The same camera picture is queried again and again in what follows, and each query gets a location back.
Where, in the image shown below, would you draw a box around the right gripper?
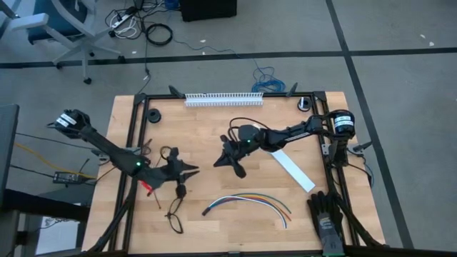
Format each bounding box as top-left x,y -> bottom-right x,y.
213,134 -> 257,180

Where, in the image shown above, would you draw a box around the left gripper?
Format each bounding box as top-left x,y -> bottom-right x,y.
142,146 -> 201,200

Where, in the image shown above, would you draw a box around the blue cable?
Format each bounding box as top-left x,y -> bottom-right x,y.
251,65 -> 287,94
208,195 -> 286,226

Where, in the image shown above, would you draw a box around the yellow cable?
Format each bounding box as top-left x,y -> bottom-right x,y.
235,193 -> 286,219

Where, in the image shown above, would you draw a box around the white slotted cable duct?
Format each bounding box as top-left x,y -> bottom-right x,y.
184,92 -> 265,108

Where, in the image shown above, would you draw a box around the white duct cover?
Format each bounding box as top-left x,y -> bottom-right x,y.
271,148 -> 316,194

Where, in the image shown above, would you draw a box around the green cable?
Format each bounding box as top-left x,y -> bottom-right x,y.
228,191 -> 293,215

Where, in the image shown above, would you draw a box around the bundle of coloured cables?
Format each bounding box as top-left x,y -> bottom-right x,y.
235,194 -> 292,222

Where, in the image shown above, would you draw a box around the bundle of coloured wires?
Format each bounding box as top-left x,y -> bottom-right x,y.
208,196 -> 288,230

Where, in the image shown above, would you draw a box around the black-framed eyeglasses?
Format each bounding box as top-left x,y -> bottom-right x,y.
164,196 -> 185,235

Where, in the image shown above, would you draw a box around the dark tape roll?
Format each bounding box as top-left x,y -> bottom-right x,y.
146,108 -> 163,125

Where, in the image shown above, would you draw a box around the black and white tape roll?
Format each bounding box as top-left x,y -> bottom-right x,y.
296,96 -> 313,113

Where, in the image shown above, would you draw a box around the black and grey work glove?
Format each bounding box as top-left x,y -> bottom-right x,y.
306,190 -> 346,257

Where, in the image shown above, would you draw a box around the dark desk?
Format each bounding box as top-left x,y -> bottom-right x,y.
0,188 -> 90,224

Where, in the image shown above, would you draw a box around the black box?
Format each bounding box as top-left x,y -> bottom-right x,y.
179,0 -> 238,23

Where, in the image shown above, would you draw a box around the white power strip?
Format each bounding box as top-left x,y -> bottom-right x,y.
109,7 -> 139,30

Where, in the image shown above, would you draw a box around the grey office chair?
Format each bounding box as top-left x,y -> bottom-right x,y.
0,0 -> 126,86

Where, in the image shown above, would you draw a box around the blue coiled cable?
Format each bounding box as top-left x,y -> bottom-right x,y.
251,65 -> 287,94

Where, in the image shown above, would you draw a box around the black aluminium table frame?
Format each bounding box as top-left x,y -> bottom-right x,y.
81,91 -> 388,257

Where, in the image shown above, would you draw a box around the black coiled cable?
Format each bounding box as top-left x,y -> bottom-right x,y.
144,22 -> 175,47

